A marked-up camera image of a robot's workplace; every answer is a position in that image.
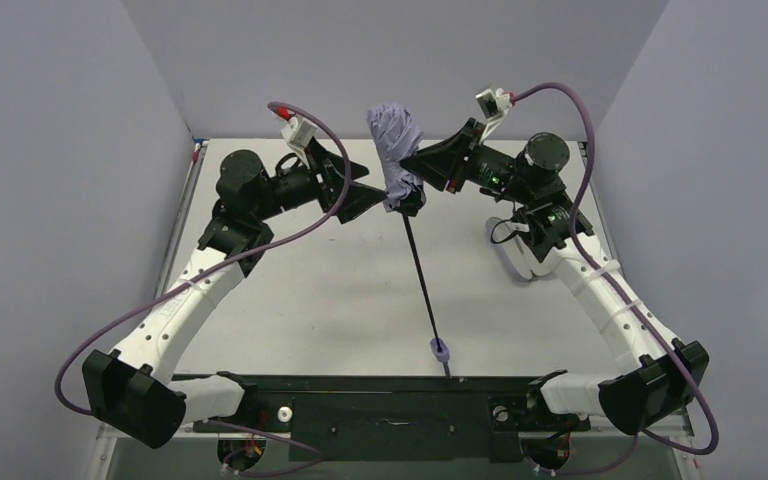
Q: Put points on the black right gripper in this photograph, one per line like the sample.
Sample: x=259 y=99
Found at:
x=462 y=157

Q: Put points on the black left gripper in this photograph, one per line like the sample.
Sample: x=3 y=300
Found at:
x=326 y=179

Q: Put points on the lavender folding umbrella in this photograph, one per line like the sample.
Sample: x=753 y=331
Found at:
x=396 y=136

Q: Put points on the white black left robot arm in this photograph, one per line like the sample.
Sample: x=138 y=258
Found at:
x=192 y=285

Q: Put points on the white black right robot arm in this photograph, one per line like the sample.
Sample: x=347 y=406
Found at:
x=658 y=372

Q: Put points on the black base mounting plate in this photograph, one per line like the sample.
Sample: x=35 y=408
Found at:
x=410 y=444

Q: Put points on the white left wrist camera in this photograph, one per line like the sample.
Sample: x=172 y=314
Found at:
x=297 y=133

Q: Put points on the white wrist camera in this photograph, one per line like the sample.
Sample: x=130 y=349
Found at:
x=297 y=133
x=495 y=104

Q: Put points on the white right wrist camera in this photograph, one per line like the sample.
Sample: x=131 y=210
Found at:
x=495 y=104

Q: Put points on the aluminium front frame rail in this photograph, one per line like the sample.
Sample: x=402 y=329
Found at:
x=311 y=412

